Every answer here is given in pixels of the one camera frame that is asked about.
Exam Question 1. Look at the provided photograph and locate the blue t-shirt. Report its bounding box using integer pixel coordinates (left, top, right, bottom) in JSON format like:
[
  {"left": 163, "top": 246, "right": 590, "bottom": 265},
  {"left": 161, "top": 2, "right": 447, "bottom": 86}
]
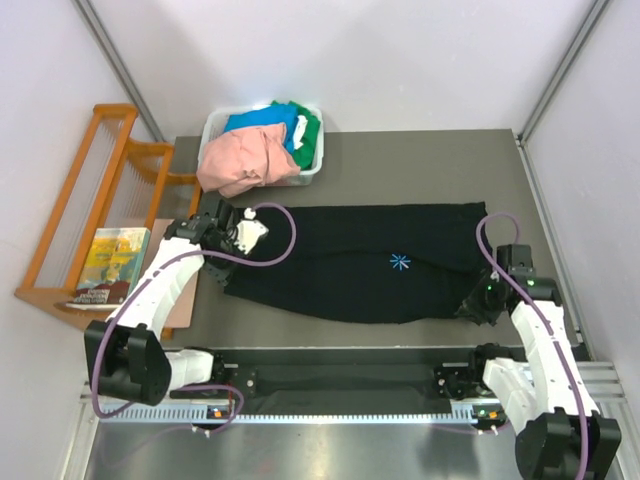
[{"left": 224, "top": 104, "right": 298, "bottom": 134}]

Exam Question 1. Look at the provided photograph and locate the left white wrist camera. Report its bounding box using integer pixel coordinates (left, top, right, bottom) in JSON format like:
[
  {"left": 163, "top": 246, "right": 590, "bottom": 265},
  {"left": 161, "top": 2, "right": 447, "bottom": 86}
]
[{"left": 234, "top": 208, "right": 269, "bottom": 255}]

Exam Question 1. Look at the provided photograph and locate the orange wooden rack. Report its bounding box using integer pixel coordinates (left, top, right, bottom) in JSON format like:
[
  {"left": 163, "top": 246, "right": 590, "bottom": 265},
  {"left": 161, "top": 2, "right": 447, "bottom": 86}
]
[{"left": 14, "top": 104, "right": 201, "bottom": 330}]

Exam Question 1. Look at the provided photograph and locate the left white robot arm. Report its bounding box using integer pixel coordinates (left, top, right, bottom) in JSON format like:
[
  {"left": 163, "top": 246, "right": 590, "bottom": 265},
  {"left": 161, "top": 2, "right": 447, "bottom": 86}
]
[{"left": 84, "top": 200, "right": 243, "bottom": 406}]

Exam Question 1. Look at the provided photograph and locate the white laundry basket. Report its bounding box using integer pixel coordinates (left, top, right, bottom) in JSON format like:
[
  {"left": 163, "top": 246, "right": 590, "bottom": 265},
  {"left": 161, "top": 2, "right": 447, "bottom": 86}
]
[{"left": 198, "top": 103, "right": 325, "bottom": 186}]

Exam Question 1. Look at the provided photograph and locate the yellow book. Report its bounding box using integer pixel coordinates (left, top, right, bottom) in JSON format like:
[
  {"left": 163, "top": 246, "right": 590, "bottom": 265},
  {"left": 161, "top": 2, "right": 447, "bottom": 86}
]
[{"left": 64, "top": 227, "right": 151, "bottom": 311}]

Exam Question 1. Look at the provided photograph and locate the black t-shirt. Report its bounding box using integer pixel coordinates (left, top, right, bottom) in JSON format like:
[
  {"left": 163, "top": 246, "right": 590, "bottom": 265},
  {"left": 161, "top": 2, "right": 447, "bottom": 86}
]
[{"left": 224, "top": 202, "right": 487, "bottom": 324}]

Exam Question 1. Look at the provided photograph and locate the green t-shirt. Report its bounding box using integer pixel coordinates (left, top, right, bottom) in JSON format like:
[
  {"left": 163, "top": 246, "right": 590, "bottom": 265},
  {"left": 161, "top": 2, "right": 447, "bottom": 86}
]
[{"left": 272, "top": 101, "right": 321, "bottom": 170}]

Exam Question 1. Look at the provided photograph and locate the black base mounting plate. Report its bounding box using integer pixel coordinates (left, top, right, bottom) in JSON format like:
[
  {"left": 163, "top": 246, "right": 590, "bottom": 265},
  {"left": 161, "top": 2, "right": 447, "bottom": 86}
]
[{"left": 169, "top": 347, "right": 531, "bottom": 416}]

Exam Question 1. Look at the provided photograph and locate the pink t-shirt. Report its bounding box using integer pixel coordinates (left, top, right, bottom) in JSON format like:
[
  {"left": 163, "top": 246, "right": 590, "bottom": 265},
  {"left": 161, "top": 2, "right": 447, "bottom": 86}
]
[{"left": 196, "top": 123, "right": 301, "bottom": 198}]

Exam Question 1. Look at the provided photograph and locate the white slotted cable duct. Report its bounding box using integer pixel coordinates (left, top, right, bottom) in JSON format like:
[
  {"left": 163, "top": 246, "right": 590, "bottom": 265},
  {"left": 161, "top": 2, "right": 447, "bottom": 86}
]
[{"left": 107, "top": 401, "right": 506, "bottom": 427}]

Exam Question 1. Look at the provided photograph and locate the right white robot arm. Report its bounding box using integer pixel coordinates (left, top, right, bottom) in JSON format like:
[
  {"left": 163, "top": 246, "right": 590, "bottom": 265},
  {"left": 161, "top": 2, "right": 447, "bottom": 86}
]
[{"left": 456, "top": 244, "right": 622, "bottom": 479}]

